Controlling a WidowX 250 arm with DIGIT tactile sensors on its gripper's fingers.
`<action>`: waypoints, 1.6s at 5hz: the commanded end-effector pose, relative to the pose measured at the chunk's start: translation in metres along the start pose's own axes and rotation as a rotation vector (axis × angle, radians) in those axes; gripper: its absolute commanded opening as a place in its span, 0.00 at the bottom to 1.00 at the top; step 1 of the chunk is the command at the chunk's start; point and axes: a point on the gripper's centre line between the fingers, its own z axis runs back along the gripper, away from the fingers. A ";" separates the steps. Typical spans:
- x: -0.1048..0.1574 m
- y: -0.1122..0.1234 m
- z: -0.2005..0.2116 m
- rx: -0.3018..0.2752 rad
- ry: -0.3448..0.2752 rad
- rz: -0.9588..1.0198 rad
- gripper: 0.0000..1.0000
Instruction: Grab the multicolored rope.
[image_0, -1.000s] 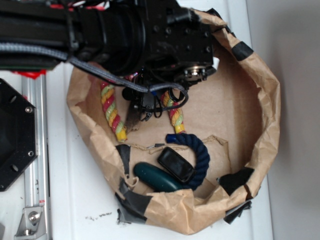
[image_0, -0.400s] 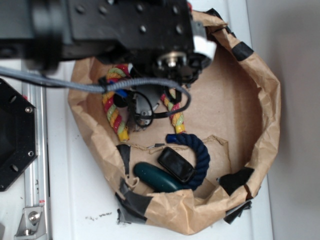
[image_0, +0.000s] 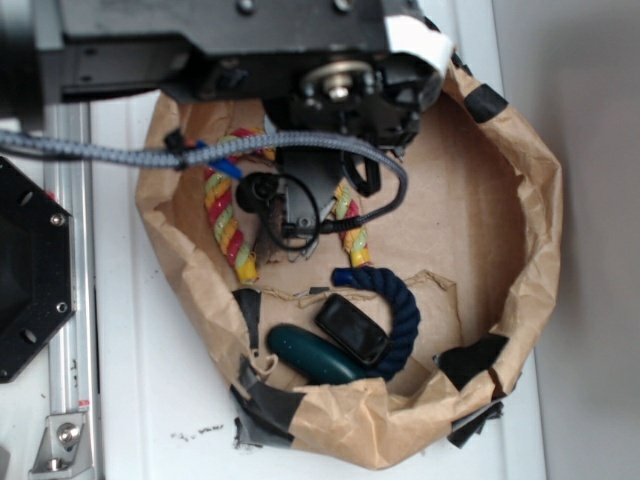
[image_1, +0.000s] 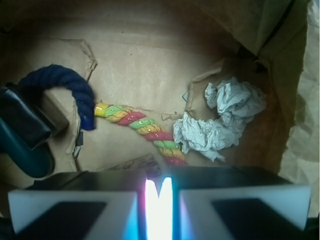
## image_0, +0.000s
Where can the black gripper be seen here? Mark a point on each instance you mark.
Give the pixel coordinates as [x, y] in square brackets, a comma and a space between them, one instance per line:
[364, 69]

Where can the brown wood piece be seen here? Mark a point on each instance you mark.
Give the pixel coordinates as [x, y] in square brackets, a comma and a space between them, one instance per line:
[267, 251]

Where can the brown paper bag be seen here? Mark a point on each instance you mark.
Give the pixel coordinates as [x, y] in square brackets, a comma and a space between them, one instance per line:
[477, 240]

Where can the black rectangular box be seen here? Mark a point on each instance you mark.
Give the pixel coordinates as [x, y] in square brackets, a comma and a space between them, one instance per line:
[353, 330]

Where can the dark green oval object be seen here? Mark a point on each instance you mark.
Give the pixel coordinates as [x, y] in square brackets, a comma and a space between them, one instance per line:
[317, 359]

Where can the black octagonal mount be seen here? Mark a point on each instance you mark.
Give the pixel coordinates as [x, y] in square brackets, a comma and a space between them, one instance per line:
[36, 286]

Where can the metal corner bracket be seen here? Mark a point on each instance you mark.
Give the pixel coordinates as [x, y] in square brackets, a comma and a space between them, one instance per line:
[64, 451]

